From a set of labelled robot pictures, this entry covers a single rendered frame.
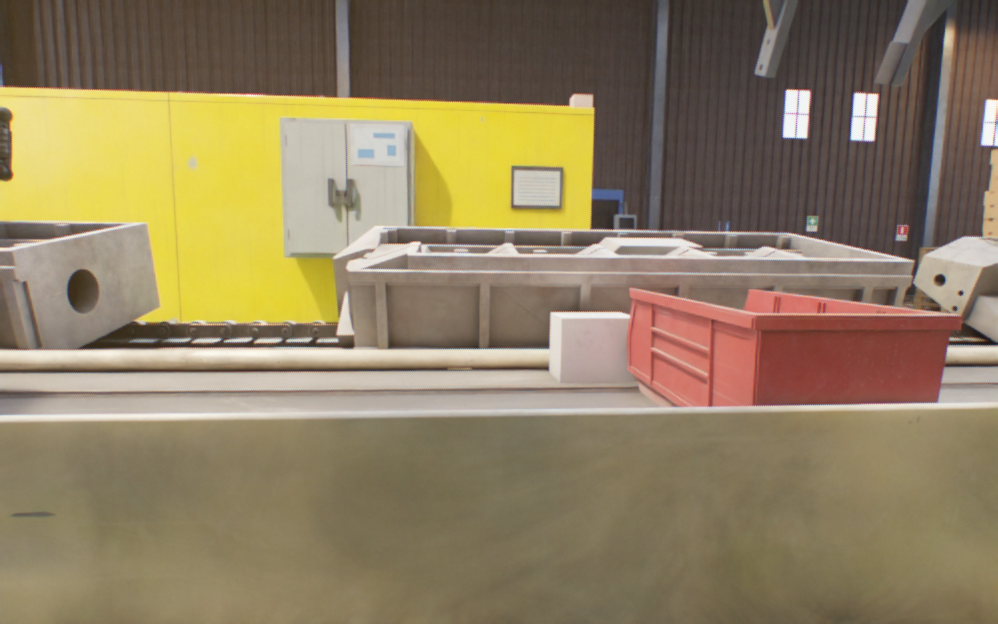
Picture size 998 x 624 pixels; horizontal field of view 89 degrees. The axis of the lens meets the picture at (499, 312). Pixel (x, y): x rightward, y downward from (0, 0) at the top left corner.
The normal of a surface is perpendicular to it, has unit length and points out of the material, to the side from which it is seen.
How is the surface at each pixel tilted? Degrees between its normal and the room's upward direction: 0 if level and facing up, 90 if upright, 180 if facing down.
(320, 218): 90
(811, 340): 92
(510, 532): 90
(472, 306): 100
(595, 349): 90
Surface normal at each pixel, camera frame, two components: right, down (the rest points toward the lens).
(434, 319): 0.08, 0.28
